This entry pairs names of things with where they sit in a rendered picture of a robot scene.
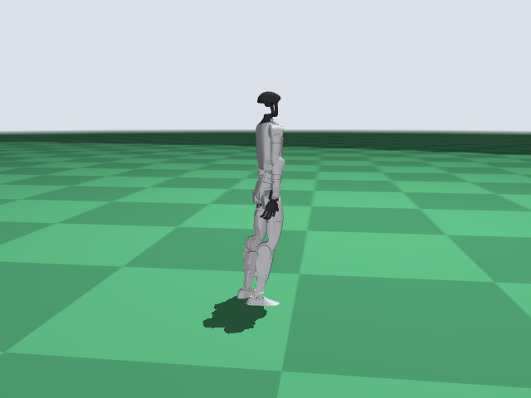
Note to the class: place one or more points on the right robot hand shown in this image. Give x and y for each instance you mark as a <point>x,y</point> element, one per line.
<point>271,207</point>

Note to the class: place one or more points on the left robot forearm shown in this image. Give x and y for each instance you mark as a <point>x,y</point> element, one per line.
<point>260,172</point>

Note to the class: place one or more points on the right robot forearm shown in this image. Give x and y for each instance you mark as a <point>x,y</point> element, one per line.
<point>276,173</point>

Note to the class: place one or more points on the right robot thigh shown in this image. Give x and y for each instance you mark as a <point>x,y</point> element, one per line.
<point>273,225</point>

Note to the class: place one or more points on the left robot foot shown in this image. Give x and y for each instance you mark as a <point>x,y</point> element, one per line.
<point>242,293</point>

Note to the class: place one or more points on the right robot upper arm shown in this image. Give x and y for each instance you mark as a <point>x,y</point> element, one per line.
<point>276,133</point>

